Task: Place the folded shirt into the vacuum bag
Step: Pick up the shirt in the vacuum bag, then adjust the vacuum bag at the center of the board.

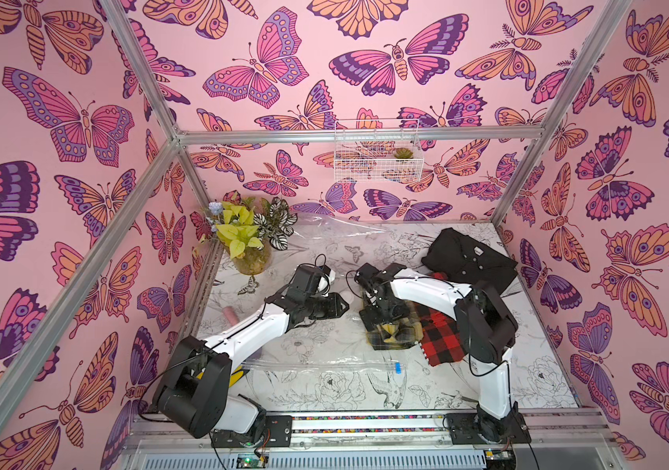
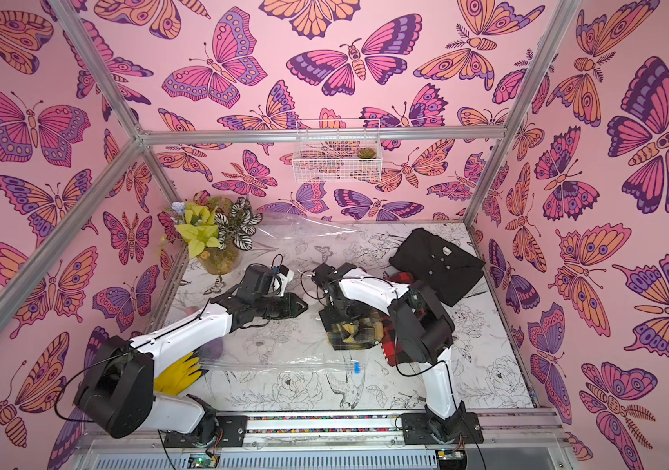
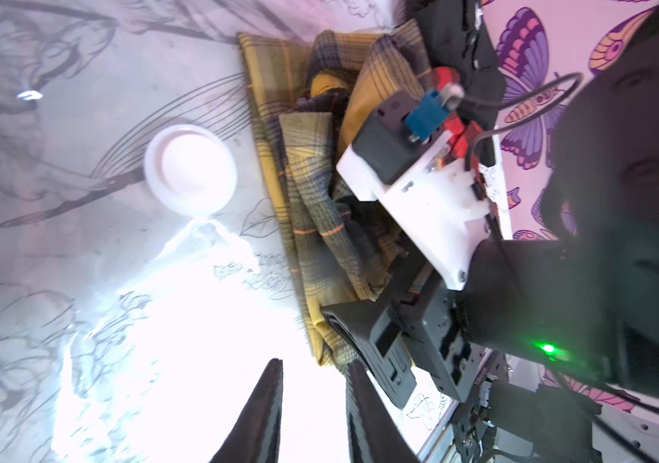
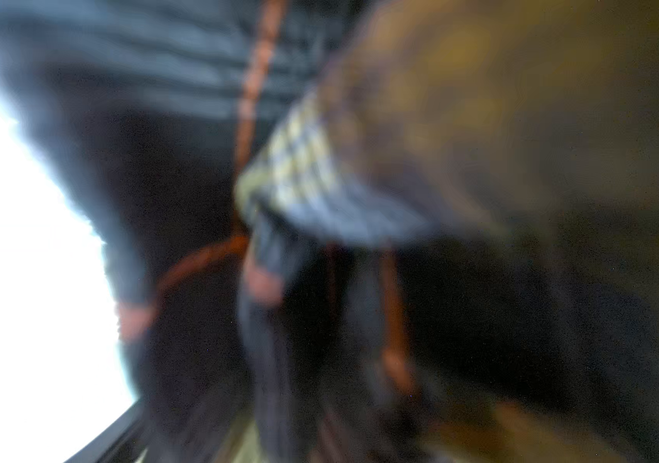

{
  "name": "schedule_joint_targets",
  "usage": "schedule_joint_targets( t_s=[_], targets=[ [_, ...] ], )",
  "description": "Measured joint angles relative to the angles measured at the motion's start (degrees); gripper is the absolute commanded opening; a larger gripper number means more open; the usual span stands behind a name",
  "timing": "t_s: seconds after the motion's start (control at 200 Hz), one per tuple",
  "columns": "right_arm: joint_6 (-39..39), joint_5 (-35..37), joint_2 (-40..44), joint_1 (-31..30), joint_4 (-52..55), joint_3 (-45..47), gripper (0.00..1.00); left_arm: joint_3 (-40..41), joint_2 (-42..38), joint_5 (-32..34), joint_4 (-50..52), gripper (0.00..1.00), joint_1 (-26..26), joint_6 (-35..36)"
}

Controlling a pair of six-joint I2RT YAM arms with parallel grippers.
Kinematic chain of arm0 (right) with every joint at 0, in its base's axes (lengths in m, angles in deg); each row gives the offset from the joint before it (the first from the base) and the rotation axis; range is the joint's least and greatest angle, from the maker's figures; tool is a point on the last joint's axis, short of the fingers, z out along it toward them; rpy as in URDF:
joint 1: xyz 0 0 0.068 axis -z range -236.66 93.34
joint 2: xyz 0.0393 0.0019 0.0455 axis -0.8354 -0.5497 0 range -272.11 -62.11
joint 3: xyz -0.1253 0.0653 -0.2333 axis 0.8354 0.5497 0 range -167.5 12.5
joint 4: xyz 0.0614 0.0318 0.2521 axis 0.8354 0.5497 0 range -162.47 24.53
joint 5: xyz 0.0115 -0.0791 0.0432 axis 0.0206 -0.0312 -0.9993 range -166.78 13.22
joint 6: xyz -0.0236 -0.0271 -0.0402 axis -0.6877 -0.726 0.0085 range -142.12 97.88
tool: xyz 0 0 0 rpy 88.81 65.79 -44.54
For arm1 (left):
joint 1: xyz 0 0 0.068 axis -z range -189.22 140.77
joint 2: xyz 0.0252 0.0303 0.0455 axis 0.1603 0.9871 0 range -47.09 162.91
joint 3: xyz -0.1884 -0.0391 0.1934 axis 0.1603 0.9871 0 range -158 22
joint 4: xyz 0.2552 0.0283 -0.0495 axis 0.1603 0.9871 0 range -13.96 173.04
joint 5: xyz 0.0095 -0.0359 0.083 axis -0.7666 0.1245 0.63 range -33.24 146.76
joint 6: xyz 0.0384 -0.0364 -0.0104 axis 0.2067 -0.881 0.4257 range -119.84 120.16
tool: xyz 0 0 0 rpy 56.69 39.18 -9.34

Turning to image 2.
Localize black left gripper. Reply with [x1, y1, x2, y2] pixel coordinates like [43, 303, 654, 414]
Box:
[254, 294, 311, 320]

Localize clear plastic vacuum bag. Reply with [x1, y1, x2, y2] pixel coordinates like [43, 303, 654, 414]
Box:
[169, 213, 447, 377]

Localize yellow plaid shirt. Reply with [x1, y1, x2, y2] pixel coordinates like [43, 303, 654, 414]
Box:
[319, 307, 388, 351]

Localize red black plaid shirt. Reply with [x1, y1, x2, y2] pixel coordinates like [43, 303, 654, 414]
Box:
[373, 272, 422, 367]

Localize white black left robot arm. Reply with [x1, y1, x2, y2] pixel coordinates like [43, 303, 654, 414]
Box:
[74, 264, 308, 447]

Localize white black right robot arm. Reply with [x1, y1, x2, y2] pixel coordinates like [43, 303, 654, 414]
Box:
[311, 264, 470, 442]

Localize black folded shirt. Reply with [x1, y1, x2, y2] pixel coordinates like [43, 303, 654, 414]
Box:
[389, 228, 485, 307]

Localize potted plant in glass vase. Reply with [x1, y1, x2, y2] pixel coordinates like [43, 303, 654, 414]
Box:
[158, 191, 263, 276]

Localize yellow rubber glove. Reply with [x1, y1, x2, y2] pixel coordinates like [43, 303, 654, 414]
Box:
[154, 352, 203, 396]

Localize small green succulent plant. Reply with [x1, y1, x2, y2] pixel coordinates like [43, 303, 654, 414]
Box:
[357, 147, 379, 160]

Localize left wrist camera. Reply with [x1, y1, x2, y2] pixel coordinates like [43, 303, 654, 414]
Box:
[270, 264, 294, 297]

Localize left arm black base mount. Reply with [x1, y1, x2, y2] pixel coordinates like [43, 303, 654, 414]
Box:
[162, 414, 248, 448]

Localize white wire wall basket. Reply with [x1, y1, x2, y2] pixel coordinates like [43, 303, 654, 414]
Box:
[290, 117, 383, 184]

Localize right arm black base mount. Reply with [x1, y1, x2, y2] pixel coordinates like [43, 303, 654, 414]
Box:
[395, 401, 484, 445]

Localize aluminium front rail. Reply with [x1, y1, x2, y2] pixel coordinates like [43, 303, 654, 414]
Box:
[74, 409, 571, 463]

